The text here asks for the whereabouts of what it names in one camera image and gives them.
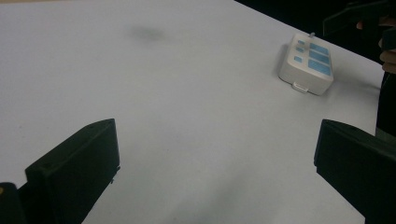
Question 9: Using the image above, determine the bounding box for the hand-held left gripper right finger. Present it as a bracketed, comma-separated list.
[313, 119, 396, 224]

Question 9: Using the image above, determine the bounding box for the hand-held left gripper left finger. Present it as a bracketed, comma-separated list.
[18, 118, 121, 224]

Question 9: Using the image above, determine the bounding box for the white box with blue labels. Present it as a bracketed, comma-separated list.
[277, 32, 334, 96]

